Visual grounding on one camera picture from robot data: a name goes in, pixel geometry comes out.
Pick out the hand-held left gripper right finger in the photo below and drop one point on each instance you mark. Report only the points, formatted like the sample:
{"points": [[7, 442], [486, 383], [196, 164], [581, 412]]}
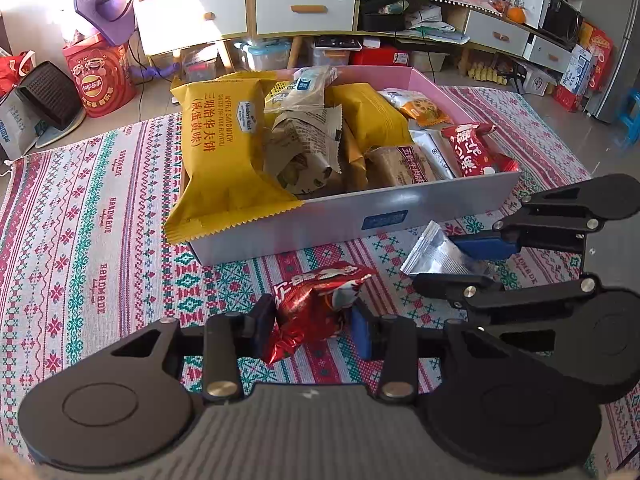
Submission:
{"points": [[361, 332]]}

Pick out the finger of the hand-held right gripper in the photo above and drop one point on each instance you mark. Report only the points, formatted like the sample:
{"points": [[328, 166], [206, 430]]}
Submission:
{"points": [[500, 305], [482, 247]]}

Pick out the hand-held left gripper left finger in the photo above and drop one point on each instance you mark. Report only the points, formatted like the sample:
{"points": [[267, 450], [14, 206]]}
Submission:
{"points": [[262, 325]]}

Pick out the silver blue-label packet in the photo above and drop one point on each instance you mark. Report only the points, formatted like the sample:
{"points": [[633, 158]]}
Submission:
{"points": [[435, 255]]}

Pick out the shiny red foil packet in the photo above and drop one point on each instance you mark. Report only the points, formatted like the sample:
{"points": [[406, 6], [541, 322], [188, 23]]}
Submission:
{"points": [[310, 310]]}

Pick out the red white-print snack packet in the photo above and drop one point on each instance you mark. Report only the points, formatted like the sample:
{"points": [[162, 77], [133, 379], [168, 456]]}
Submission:
{"points": [[472, 152]]}

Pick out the white blue-text snack packet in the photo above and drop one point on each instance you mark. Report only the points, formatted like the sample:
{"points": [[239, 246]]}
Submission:
{"points": [[432, 152]]}

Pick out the pink cardboard box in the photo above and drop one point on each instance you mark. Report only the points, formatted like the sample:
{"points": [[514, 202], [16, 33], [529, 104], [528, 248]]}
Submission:
{"points": [[325, 230]]}

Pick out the beige brown-label snack packet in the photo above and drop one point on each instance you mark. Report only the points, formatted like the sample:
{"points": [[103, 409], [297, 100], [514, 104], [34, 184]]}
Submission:
{"points": [[400, 165]]}

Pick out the orange-print white snack packet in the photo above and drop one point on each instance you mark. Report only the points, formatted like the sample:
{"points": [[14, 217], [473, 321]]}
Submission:
{"points": [[425, 110]]}

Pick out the large yellow waffle packet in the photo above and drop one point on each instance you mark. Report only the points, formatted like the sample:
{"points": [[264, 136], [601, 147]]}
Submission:
{"points": [[220, 160]]}

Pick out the plump yellow snack packet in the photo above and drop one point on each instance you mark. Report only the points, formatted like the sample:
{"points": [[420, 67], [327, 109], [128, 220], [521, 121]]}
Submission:
{"points": [[370, 115]]}

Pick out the beige pistachio nut packet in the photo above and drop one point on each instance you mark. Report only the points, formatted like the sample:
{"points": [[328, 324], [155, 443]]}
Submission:
{"points": [[300, 145]]}

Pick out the clear white-blue snack packet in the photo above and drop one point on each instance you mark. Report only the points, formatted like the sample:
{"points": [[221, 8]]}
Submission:
{"points": [[305, 87]]}

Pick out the small red carton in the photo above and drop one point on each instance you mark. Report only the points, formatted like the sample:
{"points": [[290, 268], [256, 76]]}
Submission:
{"points": [[569, 98]]}

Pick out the row of yellow cones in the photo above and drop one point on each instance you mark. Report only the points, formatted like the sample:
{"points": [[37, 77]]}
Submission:
{"points": [[490, 72]]}

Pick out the blue plastic stool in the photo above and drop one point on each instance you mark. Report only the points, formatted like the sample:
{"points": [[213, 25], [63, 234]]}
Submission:
{"points": [[630, 117]]}

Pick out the blue white carton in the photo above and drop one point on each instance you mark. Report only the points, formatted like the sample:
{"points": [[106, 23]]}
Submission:
{"points": [[577, 70]]}

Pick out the white cabinet drawer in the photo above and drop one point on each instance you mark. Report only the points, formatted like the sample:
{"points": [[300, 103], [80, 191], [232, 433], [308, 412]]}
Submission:
{"points": [[497, 35], [305, 7], [220, 12], [549, 55]]}

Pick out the patterned woven mat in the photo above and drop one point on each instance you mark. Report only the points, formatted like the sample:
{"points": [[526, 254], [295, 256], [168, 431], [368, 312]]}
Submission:
{"points": [[75, 240]]}

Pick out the red flat box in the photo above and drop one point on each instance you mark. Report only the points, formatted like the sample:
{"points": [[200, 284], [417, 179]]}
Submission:
{"points": [[385, 56]]}

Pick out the grey refrigerator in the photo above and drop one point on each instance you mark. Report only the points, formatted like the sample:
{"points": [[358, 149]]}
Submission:
{"points": [[617, 75]]}

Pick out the red gift box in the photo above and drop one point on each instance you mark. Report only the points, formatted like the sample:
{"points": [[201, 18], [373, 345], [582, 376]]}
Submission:
{"points": [[597, 50]]}

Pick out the orange fruit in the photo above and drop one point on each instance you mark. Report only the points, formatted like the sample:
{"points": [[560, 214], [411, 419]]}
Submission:
{"points": [[517, 15]]}

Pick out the black microwave oven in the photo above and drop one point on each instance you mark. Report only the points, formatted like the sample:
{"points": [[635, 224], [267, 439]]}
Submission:
{"points": [[562, 22]]}

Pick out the clear plastic storage box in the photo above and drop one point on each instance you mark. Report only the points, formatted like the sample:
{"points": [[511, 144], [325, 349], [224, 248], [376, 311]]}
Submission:
{"points": [[335, 52]]}

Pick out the black storage case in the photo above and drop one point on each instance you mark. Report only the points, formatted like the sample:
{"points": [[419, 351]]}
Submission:
{"points": [[382, 20]]}

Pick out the small clear plastic bin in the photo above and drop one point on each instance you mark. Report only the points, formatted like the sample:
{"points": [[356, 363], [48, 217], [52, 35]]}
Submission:
{"points": [[200, 66]]}

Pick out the blue-lid plastic storage box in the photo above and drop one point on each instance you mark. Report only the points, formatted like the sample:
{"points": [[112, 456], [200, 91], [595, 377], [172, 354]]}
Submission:
{"points": [[262, 55]]}

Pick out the purple handheld device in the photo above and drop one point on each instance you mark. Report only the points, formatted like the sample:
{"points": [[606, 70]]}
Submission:
{"points": [[155, 71]]}

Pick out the red snack bucket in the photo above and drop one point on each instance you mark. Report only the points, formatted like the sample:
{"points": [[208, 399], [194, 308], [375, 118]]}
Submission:
{"points": [[100, 80]]}

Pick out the wooden cabinet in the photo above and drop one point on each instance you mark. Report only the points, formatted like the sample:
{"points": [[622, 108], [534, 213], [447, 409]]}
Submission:
{"points": [[250, 10]]}

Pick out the white shopping bag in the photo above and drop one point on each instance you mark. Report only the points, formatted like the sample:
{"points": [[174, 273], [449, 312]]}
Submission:
{"points": [[15, 127]]}

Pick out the black woven basket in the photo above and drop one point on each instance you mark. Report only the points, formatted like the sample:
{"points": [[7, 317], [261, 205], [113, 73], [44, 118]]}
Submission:
{"points": [[47, 92]]}

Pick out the red plastic bag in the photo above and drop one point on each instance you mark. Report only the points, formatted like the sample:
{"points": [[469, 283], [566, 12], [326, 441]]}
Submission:
{"points": [[12, 72]]}

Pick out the purple hat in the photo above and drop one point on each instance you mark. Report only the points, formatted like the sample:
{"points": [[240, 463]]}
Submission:
{"points": [[105, 5]]}

